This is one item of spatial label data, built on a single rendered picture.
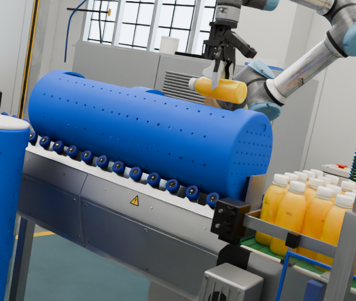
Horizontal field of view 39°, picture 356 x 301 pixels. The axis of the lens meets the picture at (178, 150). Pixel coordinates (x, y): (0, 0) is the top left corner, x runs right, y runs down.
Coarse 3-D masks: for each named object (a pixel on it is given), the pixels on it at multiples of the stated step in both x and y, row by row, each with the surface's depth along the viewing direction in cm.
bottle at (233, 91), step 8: (200, 80) 156; (208, 80) 154; (224, 80) 152; (232, 80) 152; (200, 88) 155; (208, 88) 153; (216, 88) 152; (224, 88) 150; (232, 88) 148; (240, 88) 149; (208, 96) 155; (216, 96) 153; (224, 96) 151; (232, 96) 149; (240, 96) 151
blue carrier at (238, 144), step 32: (32, 96) 184; (64, 96) 175; (96, 96) 168; (128, 96) 163; (160, 96) 160; (64, 128) 175; (96, 128) 165; (128, 128) 157; (160, 128) 151; (192, 128) 145; (224, 128) 140; (256, 128) 147; (128, 160) 162; (160, 160) 152; (192, 160) 145; (224, 160) 138; (256, 160) 151; (224, 192) 143
